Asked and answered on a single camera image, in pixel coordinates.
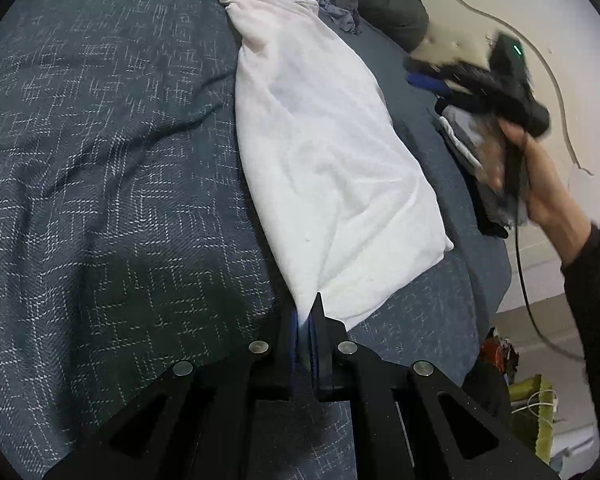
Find folded grey clothes stack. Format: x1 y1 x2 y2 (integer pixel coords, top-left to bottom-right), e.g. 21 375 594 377
434 102 511 238

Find black cable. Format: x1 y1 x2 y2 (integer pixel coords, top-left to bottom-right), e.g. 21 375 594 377
512 210 588 361

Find cream tufted headboard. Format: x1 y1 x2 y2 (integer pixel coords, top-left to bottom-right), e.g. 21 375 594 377
407 0 600 321

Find white polo shirt black trim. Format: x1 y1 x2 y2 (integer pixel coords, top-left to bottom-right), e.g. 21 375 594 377
217 0 455 333

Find yellow green bag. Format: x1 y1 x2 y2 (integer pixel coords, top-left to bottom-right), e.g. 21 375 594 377
510 375 561 466

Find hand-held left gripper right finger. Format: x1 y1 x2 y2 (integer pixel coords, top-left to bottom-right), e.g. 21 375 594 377
307 291 561 480

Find dark grey rolled duvet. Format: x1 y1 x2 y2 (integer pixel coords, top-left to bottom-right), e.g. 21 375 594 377
215 0 430 53

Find person's right hand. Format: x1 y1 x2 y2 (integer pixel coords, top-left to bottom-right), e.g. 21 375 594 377
500 127 593 266

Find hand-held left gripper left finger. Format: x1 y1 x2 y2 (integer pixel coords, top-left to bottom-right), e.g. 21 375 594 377
42 310 308 480

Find red orange clutter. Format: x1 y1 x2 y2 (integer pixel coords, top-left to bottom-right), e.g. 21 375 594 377
482 327 521 376

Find blue checked boxer shorts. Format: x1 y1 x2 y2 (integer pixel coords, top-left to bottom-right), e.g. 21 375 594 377
317 0 363 36

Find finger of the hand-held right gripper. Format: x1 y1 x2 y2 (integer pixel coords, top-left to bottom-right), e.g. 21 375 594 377
404 57 453 97

